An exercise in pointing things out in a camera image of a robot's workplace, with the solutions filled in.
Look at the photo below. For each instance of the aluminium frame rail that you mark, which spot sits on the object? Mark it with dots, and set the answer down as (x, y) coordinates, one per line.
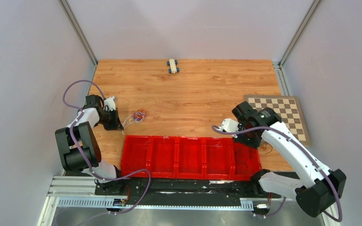
(79, 186)

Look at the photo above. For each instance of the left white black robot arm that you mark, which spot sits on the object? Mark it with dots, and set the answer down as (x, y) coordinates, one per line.
(78, 148)

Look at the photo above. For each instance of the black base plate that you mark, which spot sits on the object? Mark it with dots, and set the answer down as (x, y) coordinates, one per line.
(182, 192)

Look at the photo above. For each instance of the red bin middle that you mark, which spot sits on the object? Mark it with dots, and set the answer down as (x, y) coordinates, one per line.
(190, 158)

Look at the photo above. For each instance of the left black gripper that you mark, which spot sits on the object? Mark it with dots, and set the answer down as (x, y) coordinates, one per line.
(116, 125)

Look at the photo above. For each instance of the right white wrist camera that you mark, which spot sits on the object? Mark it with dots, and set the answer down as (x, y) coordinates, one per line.
(229, 126)

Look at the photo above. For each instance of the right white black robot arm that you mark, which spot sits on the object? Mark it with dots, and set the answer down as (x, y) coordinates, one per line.
(318, 189)

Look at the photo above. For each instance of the white blue toy car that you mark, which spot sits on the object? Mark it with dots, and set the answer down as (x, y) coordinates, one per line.
(172, 63)

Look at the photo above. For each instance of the red bin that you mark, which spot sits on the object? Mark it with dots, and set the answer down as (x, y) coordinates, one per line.
(190, 158)
(247, 162)
(162, 157)
(135, 154)
(218, 160)

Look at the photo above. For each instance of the wooden chessboard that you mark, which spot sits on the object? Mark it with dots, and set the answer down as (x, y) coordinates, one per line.
(288, 108)

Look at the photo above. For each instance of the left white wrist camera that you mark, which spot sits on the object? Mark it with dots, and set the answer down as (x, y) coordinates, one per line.
(110, 103)

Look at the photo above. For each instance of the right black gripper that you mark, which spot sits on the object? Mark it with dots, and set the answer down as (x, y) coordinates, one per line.
(254, 144)

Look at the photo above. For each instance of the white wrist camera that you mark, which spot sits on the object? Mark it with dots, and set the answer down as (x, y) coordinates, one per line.
(110, 103)
(229, 126)

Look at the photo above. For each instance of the red bin rightmost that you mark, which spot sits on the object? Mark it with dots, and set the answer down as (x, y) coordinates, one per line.
(247, 162)

